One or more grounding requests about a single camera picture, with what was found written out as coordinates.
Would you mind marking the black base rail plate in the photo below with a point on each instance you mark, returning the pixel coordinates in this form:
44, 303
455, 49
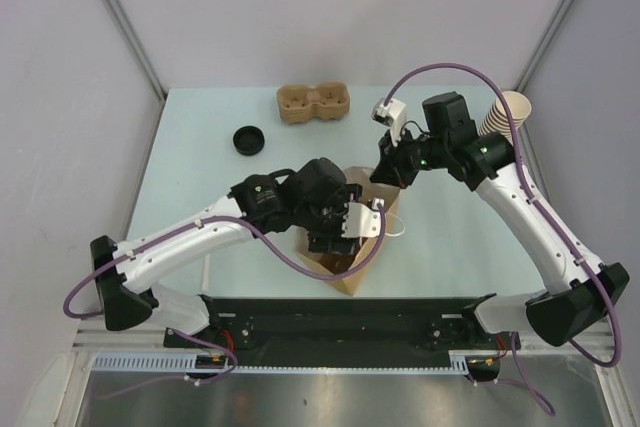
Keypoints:
342, 330

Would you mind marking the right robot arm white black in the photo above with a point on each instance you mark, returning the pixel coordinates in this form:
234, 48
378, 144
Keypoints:
577, 283

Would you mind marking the white cable duct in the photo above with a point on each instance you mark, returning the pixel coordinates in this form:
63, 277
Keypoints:
443, 363

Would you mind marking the white wrapped straw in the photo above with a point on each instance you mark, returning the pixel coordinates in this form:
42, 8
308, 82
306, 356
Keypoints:
206, 274

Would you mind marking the single brown pulp carrier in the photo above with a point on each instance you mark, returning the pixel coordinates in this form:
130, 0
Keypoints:
335, 263

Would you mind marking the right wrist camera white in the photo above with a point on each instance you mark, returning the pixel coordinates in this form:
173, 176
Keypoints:
392, 114

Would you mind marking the brown pulp cup carrier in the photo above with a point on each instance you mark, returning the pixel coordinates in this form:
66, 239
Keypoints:
298, 104

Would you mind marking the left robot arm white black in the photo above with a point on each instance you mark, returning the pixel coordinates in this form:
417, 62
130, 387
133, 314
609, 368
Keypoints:
315, 198

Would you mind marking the stack of black lids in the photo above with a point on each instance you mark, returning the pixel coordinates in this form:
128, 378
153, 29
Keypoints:
248, 140

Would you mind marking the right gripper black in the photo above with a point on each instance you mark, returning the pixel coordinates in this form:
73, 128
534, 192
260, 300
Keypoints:
391, 155

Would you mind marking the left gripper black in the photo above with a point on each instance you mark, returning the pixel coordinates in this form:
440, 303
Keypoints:
322, 241

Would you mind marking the stack of paper cups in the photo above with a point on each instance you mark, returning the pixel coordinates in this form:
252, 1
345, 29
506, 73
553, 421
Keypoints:
496, 119

